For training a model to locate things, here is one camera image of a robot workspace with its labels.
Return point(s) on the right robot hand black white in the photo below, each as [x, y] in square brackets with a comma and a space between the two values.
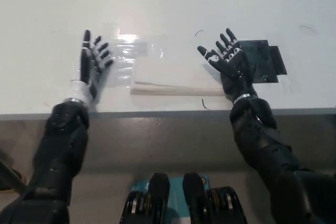
[233, 74]

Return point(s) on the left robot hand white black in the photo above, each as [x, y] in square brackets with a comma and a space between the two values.
[85, 69]

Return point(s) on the white napkin stack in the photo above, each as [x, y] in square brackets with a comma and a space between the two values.
[173, 74]

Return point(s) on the robot body black teal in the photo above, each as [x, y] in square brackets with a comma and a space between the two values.
[157, 203]

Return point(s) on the black tape patch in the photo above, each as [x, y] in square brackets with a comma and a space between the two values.
[265, 61]

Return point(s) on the clear plastic film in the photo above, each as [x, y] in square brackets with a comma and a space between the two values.
[126, 48]

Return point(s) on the black stand leg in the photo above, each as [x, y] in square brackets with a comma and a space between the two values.
[10, 176]

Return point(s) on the dark shoe tan sole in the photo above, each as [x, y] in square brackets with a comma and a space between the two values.
[8, 182]

